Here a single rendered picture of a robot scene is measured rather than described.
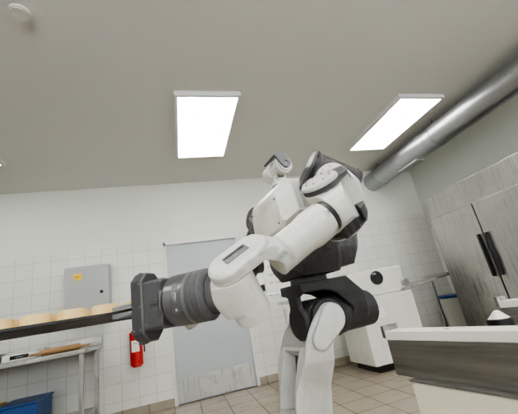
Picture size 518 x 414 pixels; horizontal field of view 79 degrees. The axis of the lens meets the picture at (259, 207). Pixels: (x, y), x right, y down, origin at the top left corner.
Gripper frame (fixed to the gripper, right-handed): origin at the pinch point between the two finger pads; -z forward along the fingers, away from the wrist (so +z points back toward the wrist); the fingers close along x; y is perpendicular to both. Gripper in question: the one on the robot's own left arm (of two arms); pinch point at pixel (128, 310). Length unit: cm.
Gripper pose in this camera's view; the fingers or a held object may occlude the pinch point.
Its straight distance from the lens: 66.4
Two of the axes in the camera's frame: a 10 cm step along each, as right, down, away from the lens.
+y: -3.6, -2.3, -9.0
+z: 9.2, -2.6, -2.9
